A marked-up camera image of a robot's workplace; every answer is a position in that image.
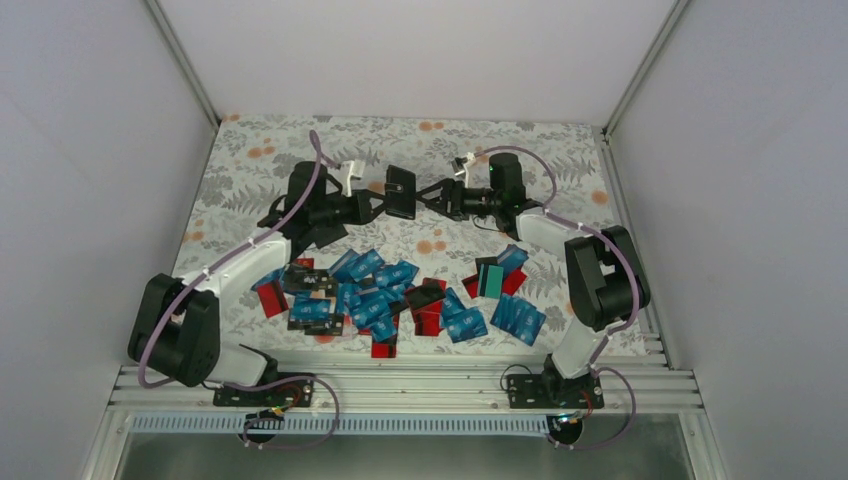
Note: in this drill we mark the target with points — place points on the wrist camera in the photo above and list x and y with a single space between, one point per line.
353 170
462 168

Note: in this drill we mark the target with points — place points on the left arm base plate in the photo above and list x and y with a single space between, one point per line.
297 393

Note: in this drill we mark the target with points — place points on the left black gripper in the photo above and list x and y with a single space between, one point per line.
362 214

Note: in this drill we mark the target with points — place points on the grey perforated cable duct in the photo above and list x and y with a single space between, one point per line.
346 424

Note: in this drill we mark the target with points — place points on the black VIP card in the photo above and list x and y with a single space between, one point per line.
298 280

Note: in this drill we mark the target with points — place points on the red card far left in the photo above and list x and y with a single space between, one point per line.
272 299

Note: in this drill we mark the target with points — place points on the blue VIP card stack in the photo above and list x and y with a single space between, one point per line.
519 318

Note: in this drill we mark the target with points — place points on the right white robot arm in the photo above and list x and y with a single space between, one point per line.
606 280

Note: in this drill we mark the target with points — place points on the red card bottom centre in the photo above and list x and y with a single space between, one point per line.
384 349

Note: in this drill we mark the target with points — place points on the red card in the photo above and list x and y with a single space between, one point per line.
272 299
384 349

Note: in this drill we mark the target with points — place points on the blue card near teal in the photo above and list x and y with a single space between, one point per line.
512 258

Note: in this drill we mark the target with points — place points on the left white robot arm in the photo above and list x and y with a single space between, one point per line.
177 327

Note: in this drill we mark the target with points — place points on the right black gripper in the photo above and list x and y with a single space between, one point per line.
450 188

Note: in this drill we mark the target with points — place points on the blue VIP card lower left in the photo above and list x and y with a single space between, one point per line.
307 309

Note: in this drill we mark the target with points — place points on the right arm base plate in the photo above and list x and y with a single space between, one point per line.
542 391

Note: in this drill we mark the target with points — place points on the aluminium rail frame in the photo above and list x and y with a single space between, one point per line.
469 384

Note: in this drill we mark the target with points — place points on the floral table mat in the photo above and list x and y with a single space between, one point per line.
251 161

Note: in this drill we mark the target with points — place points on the black card centre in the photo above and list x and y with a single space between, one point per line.
422 296

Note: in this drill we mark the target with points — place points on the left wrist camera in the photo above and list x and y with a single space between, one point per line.
353 170

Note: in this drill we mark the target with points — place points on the blue VIP card right-centre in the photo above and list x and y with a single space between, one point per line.
466 325

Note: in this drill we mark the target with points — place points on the black leather card holder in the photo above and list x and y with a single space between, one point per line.
400 190

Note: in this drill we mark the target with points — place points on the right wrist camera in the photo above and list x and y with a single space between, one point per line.
462 168

